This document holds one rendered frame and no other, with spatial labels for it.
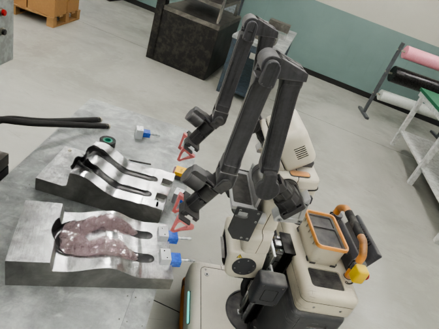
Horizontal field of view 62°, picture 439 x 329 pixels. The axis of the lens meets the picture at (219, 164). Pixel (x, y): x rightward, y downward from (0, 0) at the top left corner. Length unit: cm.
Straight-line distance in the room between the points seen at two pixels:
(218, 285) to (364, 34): 635
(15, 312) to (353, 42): 723
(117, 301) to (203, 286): 87
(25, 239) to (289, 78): 90
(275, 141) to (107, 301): 72
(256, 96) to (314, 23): 672
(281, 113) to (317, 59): 678
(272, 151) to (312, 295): 68
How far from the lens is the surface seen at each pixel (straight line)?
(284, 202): 120
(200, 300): 201
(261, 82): 96
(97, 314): 124
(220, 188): 113
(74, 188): 153
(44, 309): 125
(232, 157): 109
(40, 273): 125
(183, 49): 545
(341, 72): 786
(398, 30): 780
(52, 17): 599
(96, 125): 199
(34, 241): 127
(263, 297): 163
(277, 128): 106
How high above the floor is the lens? 184
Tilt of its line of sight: 31 degrees down
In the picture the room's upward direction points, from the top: 20 degrees clockwise
